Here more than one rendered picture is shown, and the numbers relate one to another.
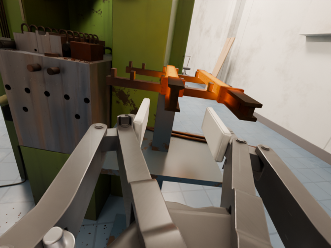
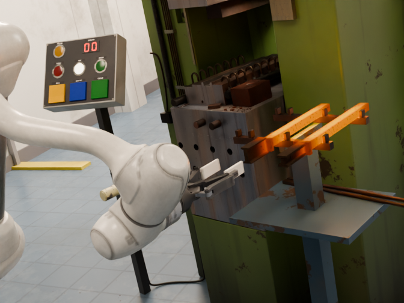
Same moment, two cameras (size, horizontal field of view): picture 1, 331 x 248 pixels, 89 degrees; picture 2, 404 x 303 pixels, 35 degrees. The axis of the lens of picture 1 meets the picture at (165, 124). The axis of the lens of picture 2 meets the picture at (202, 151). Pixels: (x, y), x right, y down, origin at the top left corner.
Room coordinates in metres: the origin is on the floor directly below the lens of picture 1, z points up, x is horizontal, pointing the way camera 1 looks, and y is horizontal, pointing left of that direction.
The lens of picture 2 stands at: (-0.89, -1.06, 1.48)
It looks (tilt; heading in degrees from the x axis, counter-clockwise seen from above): 18 degrees down; 46
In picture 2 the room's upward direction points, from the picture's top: 11 degrees counter-clockwise
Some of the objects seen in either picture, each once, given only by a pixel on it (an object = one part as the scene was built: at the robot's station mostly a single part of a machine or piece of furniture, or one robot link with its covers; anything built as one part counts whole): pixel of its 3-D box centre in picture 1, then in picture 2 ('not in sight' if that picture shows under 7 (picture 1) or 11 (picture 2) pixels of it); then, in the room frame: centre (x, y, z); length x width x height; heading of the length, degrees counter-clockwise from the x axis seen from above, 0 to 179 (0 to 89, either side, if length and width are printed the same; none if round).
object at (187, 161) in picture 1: (159, 148); (311, 208); (0.53, 0.01, 0.67); 0.40 x 0.30 x 0.02; 93
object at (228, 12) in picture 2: not in sight; (240, 2); (0.97, 0.53, 1.24); 0.30 x 0.07 x 0.06; 178
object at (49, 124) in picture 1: (83, 94); (263, 142); (0.94, 0.50, 0.69); 0.56 x 0.38 x 0.45; 178
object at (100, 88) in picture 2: not in sight; (100, 89); (0.58, 0.99, 1.01); 0.07 x 0.05 x 0.07; 113
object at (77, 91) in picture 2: not in sight; (78, 91); (0.54, 1.08, 1.01); 0.07 x 0.05 x 0.07; 113
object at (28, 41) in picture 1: (69, 43); (240, 77); (0.93, 0.56, 0.96); 0.42 x 0.20 x 0.09; 178
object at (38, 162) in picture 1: (87, 157); (280, 245); (0.94, 0.50, 0.23); 0.56 x 0.38 x 0.47; 178
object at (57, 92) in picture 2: not in sight; (57, 94); (0.50, 1.17, 1.01); 0.07 x 0.05 x 0.07; 113
